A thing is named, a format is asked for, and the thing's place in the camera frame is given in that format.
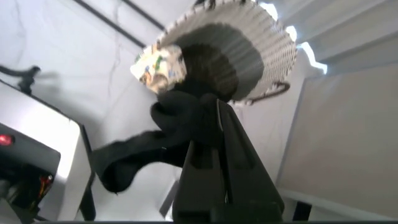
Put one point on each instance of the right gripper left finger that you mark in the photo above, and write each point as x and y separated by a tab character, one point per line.
199	186

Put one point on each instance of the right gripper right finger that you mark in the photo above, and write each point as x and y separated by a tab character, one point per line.
248	180

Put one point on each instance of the black short-sleeved shirt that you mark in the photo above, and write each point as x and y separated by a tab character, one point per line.
180	115

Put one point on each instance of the cream printed garment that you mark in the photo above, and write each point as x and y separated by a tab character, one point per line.
158	68

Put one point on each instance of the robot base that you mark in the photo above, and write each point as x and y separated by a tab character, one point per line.
46	140

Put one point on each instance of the white laundry basket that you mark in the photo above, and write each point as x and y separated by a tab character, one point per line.
264	40

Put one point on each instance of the black clothes rack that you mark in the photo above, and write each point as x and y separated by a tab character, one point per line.
109	21

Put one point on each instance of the white curtain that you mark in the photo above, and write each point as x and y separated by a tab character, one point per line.
326	25

